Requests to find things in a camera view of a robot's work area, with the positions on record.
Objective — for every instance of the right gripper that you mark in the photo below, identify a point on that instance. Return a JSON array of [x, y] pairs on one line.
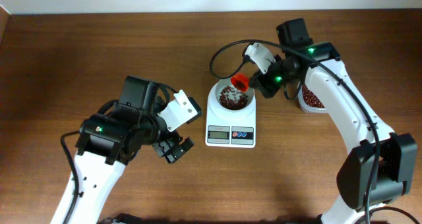
[[258, 82]]

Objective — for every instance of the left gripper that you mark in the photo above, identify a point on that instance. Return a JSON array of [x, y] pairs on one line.
[[164, 149]]

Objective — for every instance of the orange plastic measuring scoop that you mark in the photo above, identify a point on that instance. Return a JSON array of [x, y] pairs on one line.
[[240, 82]]

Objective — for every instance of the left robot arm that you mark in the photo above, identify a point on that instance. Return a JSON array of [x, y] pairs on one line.
[[147, 113]]

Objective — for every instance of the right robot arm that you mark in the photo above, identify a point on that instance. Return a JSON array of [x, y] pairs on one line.
[[380, 163]]

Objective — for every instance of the white digital kitchen scale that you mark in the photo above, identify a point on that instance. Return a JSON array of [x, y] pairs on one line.
[[230, 128]]

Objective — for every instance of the red adzuki beans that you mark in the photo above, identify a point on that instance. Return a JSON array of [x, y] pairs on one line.
[[310, 99]]

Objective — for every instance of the clear plastic food container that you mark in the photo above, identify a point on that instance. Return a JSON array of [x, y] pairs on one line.
[[305, 108]]

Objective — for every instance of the red beans in bowl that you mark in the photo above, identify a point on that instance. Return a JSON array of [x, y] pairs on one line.
[[232, 99]]

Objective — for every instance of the white round bowl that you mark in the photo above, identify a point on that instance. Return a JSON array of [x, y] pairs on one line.
[[226, 82]]

